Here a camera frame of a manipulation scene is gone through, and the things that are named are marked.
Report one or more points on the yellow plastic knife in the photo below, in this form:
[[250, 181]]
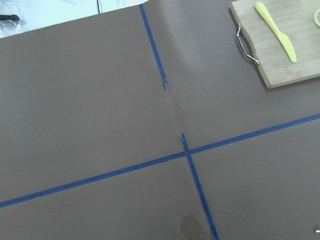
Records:
[[283, 38]]

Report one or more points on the bamboo cutting board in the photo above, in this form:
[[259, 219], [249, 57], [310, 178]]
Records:
[[295, 19]]

